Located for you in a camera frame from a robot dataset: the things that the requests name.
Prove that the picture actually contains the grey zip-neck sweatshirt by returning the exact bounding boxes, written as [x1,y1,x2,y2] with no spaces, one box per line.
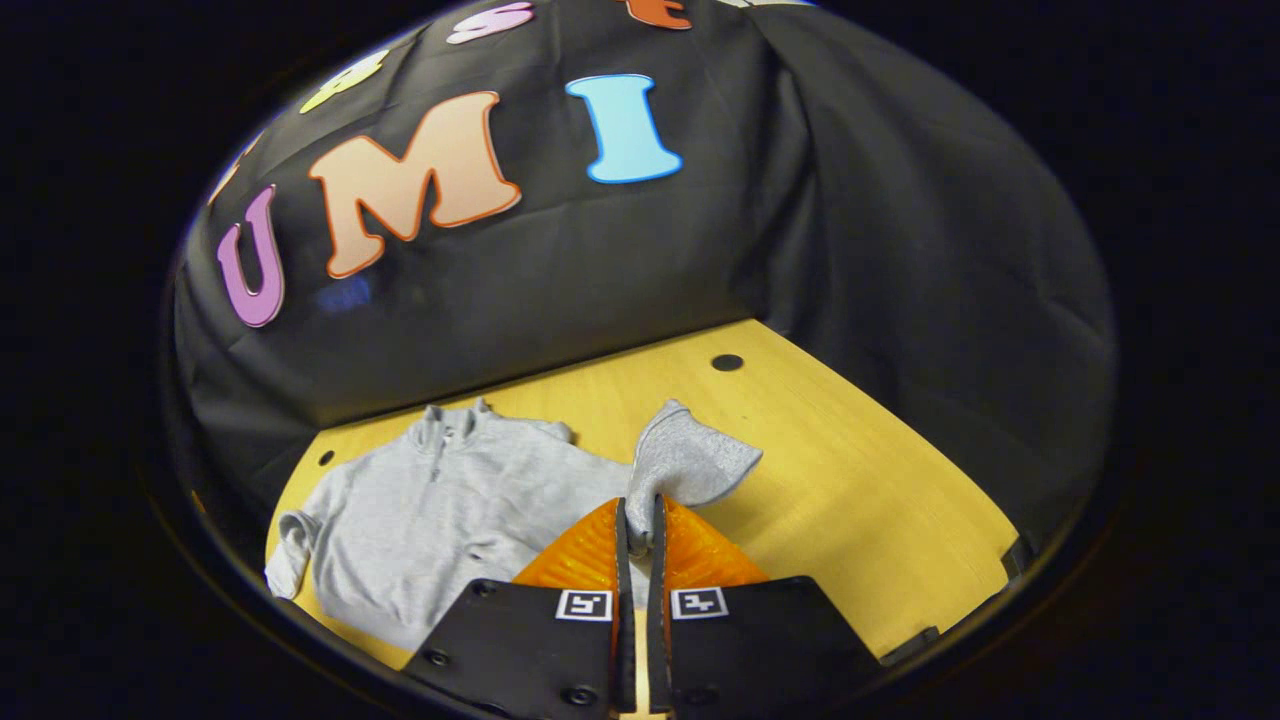
[263,398,764,653]

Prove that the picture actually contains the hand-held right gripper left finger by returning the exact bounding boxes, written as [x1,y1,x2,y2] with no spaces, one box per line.
[400,497,638,720]

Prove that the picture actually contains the black backdrop cloth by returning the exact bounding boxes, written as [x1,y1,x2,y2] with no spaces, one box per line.
[165,0,1119,561]

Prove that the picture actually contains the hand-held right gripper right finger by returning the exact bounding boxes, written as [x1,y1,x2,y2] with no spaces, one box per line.
[645,493,886,720]

